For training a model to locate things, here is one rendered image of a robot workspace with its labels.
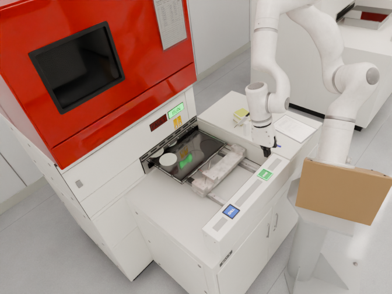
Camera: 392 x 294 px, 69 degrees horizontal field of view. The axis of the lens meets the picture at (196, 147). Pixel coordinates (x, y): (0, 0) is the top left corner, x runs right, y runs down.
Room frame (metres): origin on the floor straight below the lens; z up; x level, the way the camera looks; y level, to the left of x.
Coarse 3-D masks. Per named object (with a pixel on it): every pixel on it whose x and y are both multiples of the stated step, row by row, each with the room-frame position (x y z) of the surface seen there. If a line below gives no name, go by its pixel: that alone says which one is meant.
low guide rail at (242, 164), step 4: (220, 152) 1.19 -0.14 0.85; (224, 152) 1.18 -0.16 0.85; (224, 156) 1.17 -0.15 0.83; (240, 164) 1.08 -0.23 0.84; (244, 164) 1.06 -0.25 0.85; (248, 164) 1.06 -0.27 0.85; (244, 168) 1.06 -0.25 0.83; (248, 168) 1.04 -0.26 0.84; (252, 168) 1.03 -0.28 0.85; (256, 168) 1.03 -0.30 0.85; (252, 172) 1.02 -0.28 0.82
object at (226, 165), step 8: (232, 152) 1.14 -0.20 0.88; (224, 160) 1.09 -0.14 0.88; (232, 160) 1.08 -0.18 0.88; (240, 160) 1.09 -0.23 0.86; (216, 168) 1.04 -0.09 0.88; (224, 168) 1.04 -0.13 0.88; (232, 168) 1.04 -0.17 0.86; (224, 176) 0.99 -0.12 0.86; (208, 184) 0.94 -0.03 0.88; (216, 184) 0.95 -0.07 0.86; (200, 192) 0.90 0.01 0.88; (208, 192) 0.91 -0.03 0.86
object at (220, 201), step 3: (189, 183) 1.01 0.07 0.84; (210, 192) 0.91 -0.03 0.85; (207, 195) 0.91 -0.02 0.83; (210, 195) 0.90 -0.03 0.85; (213, 195) 0.89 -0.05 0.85; (216, 195) 0.89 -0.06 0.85; (210, 198) 0.90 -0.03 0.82; (213, 198) 0.88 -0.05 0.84; (216, 198) 0.87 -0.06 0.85; (219, 198) 0.87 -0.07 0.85; (216, 201) 0.87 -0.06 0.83; (219, 201) 0.85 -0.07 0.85; (222, 201) 0.85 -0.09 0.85; (225, 201) 0.85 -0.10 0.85; (219, 204) 0.85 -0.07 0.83; (222, 204) 0.84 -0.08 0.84
